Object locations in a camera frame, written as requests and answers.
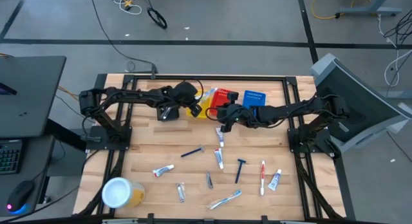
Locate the white looped cable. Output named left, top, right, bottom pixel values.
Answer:
left=376, top=14, right=412, bottom=88

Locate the blue plastic basket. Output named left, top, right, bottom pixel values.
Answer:
left=241, top=89, right=267, bottom=109

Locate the orange cable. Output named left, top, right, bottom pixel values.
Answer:
left=57, top=84, right=80, bottom=102

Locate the red white toothbrush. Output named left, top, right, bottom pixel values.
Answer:
left=259, top=160, right=267, bottom=197

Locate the dark device purple screen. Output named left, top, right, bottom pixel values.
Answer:
left=0, top=82, right=19, bottom=97

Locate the black backlit keyboard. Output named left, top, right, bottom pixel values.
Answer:
left=0, top=139, right=24, bottom=176

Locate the white red-blue toothpaste tube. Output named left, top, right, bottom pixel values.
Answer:
left=215, top=127, right=225, bottom=149
left=213, top=147, right=225, bottom=171
left=152, top=163, right=176, bottom=178

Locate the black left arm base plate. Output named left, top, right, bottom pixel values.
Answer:
left=86, top=126, right=133, bottom=151

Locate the black coiled cable ring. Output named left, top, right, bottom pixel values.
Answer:
left=146, top=6, right=169, bottom=30

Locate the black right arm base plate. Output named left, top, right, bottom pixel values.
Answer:
left=287, top=127, right=339, bottom=154

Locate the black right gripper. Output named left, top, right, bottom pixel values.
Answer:
left=215, top=102, right=258, bottom=134

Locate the blue white toothbrush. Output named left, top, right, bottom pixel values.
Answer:
left=206, top=189, right=243, bottom=210
left=195, top=87, right=219, bottom=106

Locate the long black floor cable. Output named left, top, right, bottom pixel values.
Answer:
left=89, top=0, right=159, bottom=79

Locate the black plastic basket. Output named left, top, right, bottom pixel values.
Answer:
left=156, top=104, right=181, bottom=122

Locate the grey desk foot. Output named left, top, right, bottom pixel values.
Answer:
left=334, top=0, right=403, bottom=19

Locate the white blue toothpaste tube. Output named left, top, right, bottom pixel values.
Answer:
left=267, top=168, right=283, bottom=192

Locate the dark blue razor grey head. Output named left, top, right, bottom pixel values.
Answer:
left=180, top=145, right=205, bottom=158

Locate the yellow floor cable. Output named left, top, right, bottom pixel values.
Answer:
left=310, top=0, right=373, bottom=21

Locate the small grey tube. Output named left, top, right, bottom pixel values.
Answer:
left=175, top=182, right=187, bottom=204

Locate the black computer mouse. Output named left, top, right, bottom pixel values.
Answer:
left=6, top=180, right=36, bottom=215

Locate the grey tilted monitor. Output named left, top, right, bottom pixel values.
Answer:
left=309, top=53, right=412, bottom=153

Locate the red plastic basket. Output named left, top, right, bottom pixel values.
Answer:
left=209, top=88, right=233, bottom=117

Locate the black cable bunch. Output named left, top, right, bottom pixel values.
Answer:
left=382, top=8, right=412, bottom=40

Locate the yellow plastic basket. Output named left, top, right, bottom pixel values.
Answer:
left=185, top=88, right=213, bottom=119

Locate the black aluminium table frame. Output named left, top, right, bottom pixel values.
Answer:
left=73, top=73, right=357, bottom=224

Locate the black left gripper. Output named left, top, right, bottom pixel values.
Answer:
left=171, top=80, right=203, bottom=118

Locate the white canister yellow label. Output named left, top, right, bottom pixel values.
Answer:
left=101, top=176, right=147, bottom=210

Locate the grey desk surface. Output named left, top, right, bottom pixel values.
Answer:
left=0, top=135, right=56, bottom=218

